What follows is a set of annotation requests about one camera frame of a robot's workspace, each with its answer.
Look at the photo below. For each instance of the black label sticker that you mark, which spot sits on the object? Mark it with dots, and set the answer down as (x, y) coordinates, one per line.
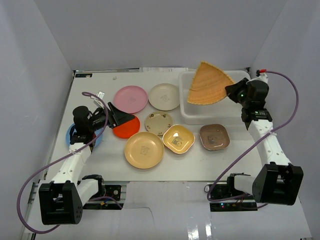
(83, 75)

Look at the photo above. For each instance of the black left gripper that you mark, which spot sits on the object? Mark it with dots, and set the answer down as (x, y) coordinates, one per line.
(111, 115)

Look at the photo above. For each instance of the brown square panda dish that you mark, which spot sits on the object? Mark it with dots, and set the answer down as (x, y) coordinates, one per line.
(214, 137)

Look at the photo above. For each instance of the woven bamboo fan tray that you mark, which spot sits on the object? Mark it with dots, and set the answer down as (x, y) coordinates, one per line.
(208, 85)

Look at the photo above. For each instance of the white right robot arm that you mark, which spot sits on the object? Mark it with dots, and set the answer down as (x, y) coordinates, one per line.
(278, 181)

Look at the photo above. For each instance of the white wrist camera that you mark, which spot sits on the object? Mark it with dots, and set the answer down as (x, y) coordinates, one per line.
(261, 75)
(99, 96)

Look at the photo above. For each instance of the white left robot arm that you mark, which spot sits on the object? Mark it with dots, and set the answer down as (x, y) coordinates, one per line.
(62, 199)

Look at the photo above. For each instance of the white plastic bin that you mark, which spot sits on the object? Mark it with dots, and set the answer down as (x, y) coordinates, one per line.
(224, 112)

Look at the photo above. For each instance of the yellow round bear plate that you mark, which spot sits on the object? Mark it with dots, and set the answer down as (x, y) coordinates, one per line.
(144, 150)

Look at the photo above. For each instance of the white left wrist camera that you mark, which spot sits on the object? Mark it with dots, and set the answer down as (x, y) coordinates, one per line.
(99, 96)

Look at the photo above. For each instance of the orange round plate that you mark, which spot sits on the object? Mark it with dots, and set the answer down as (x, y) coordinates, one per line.
(128, 129)

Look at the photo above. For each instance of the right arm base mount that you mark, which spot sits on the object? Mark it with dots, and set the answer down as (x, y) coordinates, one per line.
(230, 200)

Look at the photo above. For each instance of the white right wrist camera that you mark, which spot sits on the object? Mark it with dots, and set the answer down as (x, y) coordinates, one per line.
(261, 75)

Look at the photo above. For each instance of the beige patterned small plate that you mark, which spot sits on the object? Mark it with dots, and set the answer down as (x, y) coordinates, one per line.
(158, 122)

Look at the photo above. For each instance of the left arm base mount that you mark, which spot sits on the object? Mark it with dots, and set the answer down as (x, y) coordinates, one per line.
(111, 200)

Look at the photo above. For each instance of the blue round plate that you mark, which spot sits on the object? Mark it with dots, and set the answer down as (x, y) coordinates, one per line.
(98, 138)

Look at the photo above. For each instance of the pink round plate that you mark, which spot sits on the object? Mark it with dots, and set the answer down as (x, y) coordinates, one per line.
(130, 99)

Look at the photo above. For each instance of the yellow square panda dish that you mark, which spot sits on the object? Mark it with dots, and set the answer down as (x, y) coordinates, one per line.
(178, 139)

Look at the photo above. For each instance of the cream white round plate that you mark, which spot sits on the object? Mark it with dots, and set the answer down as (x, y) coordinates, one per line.
(164, 97)

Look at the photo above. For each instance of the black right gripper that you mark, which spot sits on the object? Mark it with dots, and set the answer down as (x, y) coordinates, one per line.
(232, 90)

